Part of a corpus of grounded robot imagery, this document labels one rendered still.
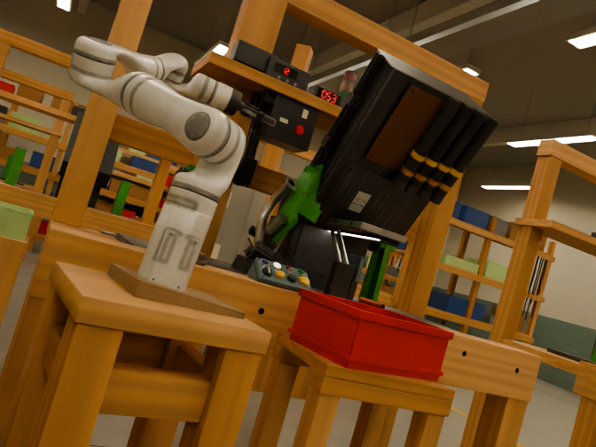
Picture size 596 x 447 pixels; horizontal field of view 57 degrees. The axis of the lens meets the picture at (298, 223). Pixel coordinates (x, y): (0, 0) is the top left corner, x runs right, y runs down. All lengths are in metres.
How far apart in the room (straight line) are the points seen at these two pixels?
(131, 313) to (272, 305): 0.58
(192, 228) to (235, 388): 0.29
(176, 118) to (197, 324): 0.39
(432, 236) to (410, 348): 1.15
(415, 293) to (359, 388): 1.21
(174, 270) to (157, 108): 0.32
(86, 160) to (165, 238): 0.91
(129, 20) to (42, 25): 10.00
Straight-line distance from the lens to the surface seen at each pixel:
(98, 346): 0.86
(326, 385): 1.13
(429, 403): 1.28
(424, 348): 1.29
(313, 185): 1.63
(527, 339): 8.28
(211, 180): 1.00
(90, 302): 0.84
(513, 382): 1.90
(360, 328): 1.13
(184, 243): 0.98
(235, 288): 1.32
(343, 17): 2.20
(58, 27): 11.91
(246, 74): 1.86
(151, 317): 0.86
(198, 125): 1.00
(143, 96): 1.13
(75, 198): 1.85
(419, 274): 2.34
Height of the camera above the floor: 0.99
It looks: 3 degrees up
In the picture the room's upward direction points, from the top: 16 degrees clockwise
